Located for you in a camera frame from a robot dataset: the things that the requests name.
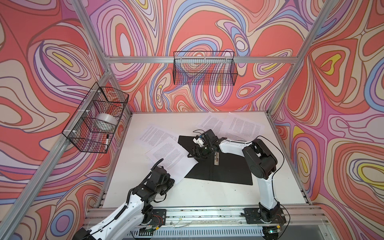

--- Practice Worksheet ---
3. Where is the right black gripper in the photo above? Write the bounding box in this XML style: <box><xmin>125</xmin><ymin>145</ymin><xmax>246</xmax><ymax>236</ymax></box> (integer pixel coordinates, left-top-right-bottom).
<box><xmin>187</xmin><ymin>142</ymin><xmax>213</xmax><ymax>160</ymax></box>

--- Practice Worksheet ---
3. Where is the printed paper sheet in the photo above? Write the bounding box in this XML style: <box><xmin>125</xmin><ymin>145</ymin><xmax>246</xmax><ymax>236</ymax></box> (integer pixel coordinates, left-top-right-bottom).
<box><xmin>196</xmin><ymin>112</ymin><xmax>228</xmax><ymax>137</ymax></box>
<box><xmin>146</xmin><ymin>137</ymin><xmax>198</xmax><ymax>185</ymax></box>
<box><xmin>137</xmin><ymin>125</ymin><xmax>179</xmax><ymax>150</ymax></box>
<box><xmin>221</xmin><ymin>113</ymin><xmax>265</xmax><ymax>142</ymax></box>

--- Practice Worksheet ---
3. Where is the orange and black folder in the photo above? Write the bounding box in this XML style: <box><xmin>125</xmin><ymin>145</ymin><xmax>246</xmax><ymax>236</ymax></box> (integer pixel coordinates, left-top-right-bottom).
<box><xmin>186</xmin><ymin>151</ymin><xmax>253</xmax><ymax>186</ymax></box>

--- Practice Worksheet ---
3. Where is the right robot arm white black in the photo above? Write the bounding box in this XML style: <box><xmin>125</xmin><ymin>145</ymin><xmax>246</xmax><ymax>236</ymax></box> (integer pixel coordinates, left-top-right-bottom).
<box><xmin>188</xmin><ymin>129</ymin><xmax>281</xmax><ymax>224</ymax></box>

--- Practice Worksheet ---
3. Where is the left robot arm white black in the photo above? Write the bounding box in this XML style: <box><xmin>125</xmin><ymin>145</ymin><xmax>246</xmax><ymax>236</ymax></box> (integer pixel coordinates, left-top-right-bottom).
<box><xmin>73</xmin><ymin>166</ymin><xmax>175</xmax><ymax>240</ymax></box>

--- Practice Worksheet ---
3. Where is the metal folder clip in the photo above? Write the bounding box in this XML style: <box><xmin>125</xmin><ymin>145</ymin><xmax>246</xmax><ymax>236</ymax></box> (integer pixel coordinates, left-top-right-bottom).
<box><xmin>214</xmin><ymin>152</ymin><xmax>220</xmax><ymax>166</ymax></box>

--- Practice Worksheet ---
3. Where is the green circuit board left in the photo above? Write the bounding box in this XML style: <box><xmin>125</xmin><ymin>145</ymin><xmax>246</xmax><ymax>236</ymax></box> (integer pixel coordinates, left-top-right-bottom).
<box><xmin>139</xmin><ymin>227</ymin><xmax>159</xmax><ymax>234</ymax></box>

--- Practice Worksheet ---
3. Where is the green circuit board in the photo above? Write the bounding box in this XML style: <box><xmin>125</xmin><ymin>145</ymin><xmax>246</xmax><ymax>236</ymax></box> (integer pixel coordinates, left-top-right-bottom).
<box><xmin>139</xmin><ymin>227</ymin><xmax>159</xmax><ymax>234</ymax></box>
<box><xmin>263</xmin><ymin>226</ymin><xmax>282</xmax><ymax>235</ymax></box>

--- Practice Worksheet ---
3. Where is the black marker in basket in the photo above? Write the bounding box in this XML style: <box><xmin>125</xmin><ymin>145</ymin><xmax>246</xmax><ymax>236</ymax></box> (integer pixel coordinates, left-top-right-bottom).
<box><xmin>105</xmin><ymin>134</ymin><xmax>110</xmax><ymax>149</ymax></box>

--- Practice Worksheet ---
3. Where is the white tape roll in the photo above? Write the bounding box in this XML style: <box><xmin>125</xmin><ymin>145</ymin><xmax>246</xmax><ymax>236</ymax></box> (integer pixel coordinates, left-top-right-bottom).
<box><xmin>95</xmin><ymin>113</ymin><xmax>118</xmax><ymax>133</ymax></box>

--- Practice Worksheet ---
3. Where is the green circuit board right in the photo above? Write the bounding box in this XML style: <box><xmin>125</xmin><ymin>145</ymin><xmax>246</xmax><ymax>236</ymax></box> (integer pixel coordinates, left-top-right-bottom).
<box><xmin>263</xmin><ymin>226</ymin><xmax>282</xmax><ymax>235</ymax></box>

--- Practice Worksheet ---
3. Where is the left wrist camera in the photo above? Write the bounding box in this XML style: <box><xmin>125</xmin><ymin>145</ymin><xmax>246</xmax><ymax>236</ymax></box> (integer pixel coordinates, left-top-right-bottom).
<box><xmin>150</xmin><ymin>158</ymin><xmax>167</xmax><ymax>178</ymax></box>

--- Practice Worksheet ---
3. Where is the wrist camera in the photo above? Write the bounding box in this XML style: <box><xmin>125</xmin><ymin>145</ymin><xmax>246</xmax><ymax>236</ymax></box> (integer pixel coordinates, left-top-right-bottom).
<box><xmin>193</xmin><ymin>135</ymin><xmax>206</xmax><ymax>147</ymax></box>
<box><xmin>150</xmin><ymin>158</ymin><xmax>167</xmax><ymax>178</ymax></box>

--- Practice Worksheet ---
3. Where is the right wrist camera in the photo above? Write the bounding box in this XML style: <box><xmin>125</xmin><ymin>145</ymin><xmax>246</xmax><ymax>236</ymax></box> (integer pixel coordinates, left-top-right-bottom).
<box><xmin>193</xmin><ymin>135</ymin><xmax>206</xmax><ymax>147</ymax></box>

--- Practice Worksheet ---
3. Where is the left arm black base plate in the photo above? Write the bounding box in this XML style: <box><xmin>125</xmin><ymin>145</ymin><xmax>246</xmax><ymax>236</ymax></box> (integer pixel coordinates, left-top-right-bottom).
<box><xmin>141</xmin><ymin>209</ymin><xmax>167</xmax><ymax>228</ymax></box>

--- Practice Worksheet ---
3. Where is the black wire basket at back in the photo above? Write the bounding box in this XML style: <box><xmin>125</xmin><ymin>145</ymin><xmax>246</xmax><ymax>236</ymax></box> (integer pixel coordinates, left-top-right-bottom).
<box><xmin>173</xmin><ymin>50</ymin><xmax>238</xmax><ymax>86</ymax></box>

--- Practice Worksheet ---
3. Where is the black wire basket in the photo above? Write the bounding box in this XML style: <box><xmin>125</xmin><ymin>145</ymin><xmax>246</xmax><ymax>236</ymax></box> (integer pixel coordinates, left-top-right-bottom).
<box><xmin>62</xmin><ymin>83</ymin><xmax>129</xmax><ymax>154</ymax></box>
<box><xmin>173</xmin><ymin>50</ymin><xmax>238</xmax><ymax>86</ymax></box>

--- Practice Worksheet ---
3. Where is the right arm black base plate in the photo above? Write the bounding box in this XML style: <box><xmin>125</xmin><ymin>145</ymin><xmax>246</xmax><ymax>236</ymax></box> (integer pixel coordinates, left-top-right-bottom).
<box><xmin>241</xmin><ymin>208</ymin><xmax>287</xmax><ymax>225</ymax></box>

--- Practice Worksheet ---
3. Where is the black wire basket on left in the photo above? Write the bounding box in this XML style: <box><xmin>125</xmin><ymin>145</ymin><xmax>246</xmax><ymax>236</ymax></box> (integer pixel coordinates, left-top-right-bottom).
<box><xmin>62</xmin><ymin>83</ymin><xmax>129</xmax><ymax>154</ymax></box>

